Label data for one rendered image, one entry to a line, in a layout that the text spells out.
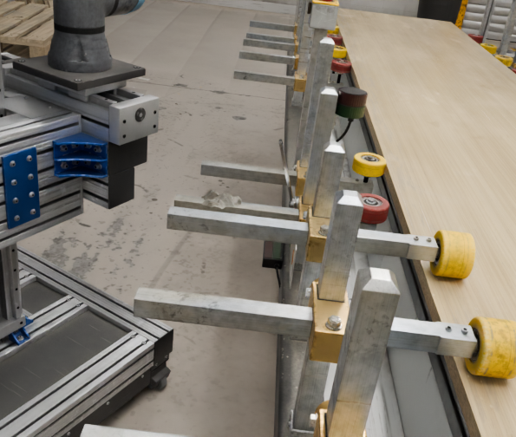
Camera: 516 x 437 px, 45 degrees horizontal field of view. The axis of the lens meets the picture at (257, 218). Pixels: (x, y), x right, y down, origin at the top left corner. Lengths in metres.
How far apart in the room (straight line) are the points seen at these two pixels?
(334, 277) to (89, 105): 0.85
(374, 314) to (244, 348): 1.72
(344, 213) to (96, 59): 0.90
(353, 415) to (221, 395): 1.46
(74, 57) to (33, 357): 0.87
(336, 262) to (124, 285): 1.80
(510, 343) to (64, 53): 1.13
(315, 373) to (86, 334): 1.15
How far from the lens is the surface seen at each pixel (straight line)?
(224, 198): 1.32
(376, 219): 1.31
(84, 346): 1.95
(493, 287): 1.15
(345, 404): 0.65
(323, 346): 0.83
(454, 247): 1.09
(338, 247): 0.83
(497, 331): 0.90
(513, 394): 0.93
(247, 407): 2.08
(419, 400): 1.14
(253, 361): 2.24
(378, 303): 0.57
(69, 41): 1.54
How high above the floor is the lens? 1.46
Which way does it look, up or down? 28 degrees down
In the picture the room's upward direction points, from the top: 7 degrees clockwise
